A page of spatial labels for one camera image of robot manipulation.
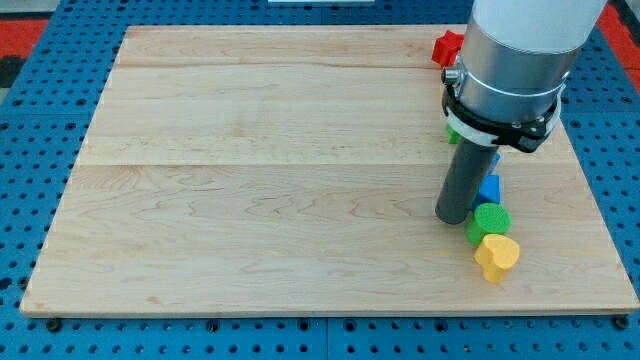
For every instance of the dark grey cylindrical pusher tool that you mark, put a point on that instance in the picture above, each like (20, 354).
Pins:
(468, 168)

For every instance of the blue triangle block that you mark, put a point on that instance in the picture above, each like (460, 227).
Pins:
(489, 191)

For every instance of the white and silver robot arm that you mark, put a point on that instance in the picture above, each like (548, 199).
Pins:
(505, 86)

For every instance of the red star block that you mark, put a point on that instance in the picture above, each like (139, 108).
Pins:
(447, 48)

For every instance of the yellow heart block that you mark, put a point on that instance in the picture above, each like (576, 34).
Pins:
(497, 255)

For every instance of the blue block behind pusher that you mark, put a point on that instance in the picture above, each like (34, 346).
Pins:
(494, 163)

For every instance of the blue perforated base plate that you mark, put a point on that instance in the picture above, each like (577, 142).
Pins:
(43, 120)

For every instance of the green cylinder block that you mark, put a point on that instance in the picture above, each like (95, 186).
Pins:
(487, 218)

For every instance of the green block behind arm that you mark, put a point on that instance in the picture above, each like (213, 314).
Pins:
(453, 135)

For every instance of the light wooden board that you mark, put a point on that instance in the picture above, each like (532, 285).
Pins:
(284, 171)

